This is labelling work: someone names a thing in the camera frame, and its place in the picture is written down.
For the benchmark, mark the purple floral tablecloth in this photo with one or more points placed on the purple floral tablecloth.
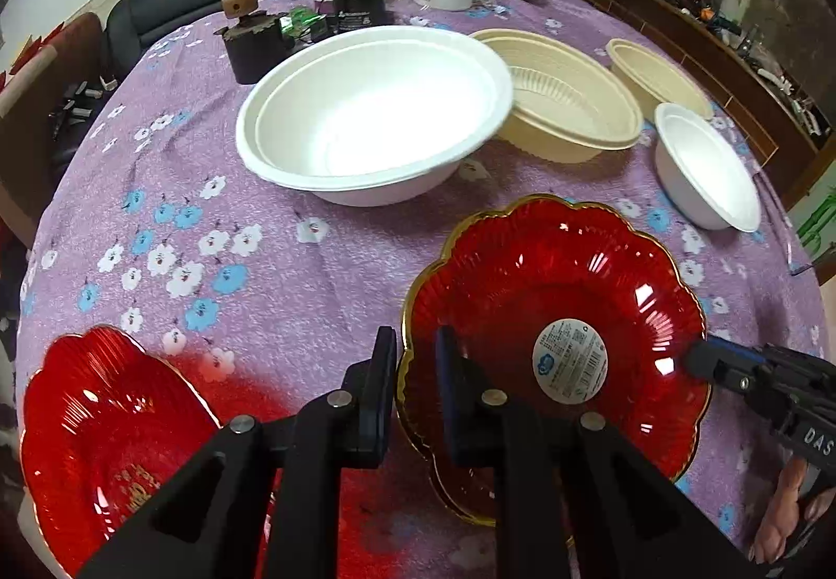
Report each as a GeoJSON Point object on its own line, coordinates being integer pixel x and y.
{"type": "Point", "coordinates": [261, 265]}

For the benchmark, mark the small white bowl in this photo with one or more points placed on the small white bowl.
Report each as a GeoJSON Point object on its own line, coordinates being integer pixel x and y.
{"type": "Point", "coordinates": [702, 167]}

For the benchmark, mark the red plate with round label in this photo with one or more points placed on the red plate with round label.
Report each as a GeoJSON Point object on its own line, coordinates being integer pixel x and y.
{"type": "Point", "coordinates": [522, 291]}

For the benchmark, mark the wooden cabinet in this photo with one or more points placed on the wooden cabinet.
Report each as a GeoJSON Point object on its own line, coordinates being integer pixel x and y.
{"type": "Point", "coordinates": [705, 63]}

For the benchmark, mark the large white bowl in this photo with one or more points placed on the large white bowl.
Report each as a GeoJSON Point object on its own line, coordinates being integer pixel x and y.
{"type": "Point", "coordinates": [372, 115]}

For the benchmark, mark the green packet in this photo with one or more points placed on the green packet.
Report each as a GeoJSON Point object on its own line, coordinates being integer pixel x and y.
{"type": "Point", "coordinates": [304, 24]}

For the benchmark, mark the dark block with wooden knob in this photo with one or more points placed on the dark block with wooden knob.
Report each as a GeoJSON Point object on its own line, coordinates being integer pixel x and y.
{"type": "Point", "coordinates": [258, 46]}

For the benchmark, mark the assorted small clutter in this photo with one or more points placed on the assorted small clutter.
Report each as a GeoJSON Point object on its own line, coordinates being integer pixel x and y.
{"type": "Point", "coordinates": [718, 11]}

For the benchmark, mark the brown armchair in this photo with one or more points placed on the brown armchair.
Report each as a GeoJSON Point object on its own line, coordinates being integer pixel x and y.
{"type": "Point", "coordinates": [65, 95]}

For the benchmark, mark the large beige ribbed bowl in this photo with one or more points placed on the large beige ribbed bowl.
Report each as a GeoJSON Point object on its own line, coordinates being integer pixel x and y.
{"type": "Point", "coordinates": [575, 95]}

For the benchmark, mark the red plate with gold print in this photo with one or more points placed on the red plate with gold print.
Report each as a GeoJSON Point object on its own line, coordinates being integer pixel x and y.
{"type": "Point", "coordinates": [85, 435]}

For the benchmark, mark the red fabric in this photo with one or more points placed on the red fabric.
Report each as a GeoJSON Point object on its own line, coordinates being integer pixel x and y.
{"type": "Point", "coordinates": [36, 56]}

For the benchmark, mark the person's right hand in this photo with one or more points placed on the person's right hand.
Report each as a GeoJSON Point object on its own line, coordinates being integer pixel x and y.
{"type": "Point", "coordinates": [784, 507]}

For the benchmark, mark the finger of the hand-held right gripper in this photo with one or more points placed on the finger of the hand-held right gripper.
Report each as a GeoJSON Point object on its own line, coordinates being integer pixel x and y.
{"type": "Point", "coordinates": [738, 349]}
{"type": "Point", "coordinates": [712, 367]}

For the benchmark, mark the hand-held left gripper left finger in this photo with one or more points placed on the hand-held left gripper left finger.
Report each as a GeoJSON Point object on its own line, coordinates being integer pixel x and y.
{"type": "Point", "coordinates": [390, 373]}

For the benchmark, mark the red plate with gold rim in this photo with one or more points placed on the red plate with gold rim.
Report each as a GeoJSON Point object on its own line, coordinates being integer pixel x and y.
{"type": "Point", "coordinates": [460, 493]}

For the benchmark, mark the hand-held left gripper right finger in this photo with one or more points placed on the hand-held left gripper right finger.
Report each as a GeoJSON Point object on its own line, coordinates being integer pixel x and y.
{"type": "Point", "coordinates": [447, 386]}

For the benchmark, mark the small beige bowl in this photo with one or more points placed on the small beige bowl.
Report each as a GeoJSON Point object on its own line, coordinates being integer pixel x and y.
{"type": "Point", "coordinates": [653, 73]}

